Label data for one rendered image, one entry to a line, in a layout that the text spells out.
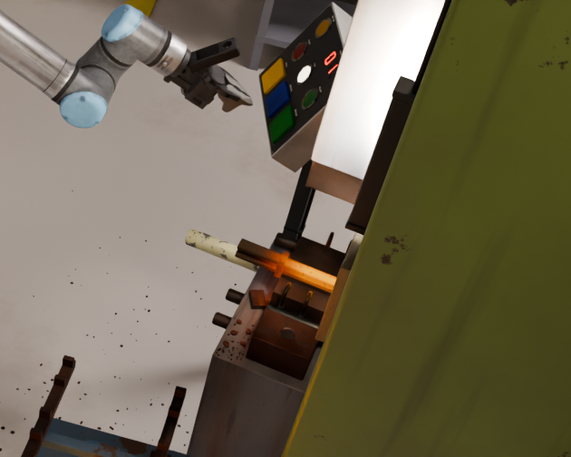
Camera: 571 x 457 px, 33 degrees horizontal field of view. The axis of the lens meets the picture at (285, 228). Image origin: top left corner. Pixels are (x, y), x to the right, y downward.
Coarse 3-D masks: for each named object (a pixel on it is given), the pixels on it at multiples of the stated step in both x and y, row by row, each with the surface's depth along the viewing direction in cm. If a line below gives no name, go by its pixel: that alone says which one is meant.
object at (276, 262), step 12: (240, 240) 199; (240, 252) 200; (252, 252) 198; (264, 252) 198; (276, 252) 199; (264, 264) 199; (276, 264) 197; (288, 264) 198; (300, 264) 199; (276, 276) 198; (300, 276) 197; (312, 276) 197; (324, 276) 198
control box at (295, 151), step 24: (312, 24) 244; (336, 24) 235; (288, 48) 248; (312, 48) 239; (336, 48) 230; (264, 72) 252; (288, 72) 242; (312, 72) 233; (264, 96) 246; (312, 120) 224; (288, 144) 228; (312, 144) 229; (288, 168) 233
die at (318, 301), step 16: (304, 240) 208; (304, 256) 203; (320, 256) 204; (336, 256) 207; (336, 272) 202; (304, 288) 196; (320, 288) 196; (288, 304) 194; (320, 304) 194; (320, 320) 194
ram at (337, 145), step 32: (384, 0) 144; (416, 0) 142; (352, 32) 148; (384, 32) 147; (416, 32) 145; (352, 64) 152; (384, 64) 150; (416, 64) 148; (352, 96) 155; (384, 96) 153; (320, 128) 161; (352, 128) 159; (320, 160) 165; (352, 160) 163
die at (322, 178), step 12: (312, 168) 172; (324, 168) 172; (312, 180) 174; (324, 180) 173; (336, 180) 172; (348, 180) 172; (360, 180) 171; (324, 192) 175; (336, 192) 174; (348, 192) 173
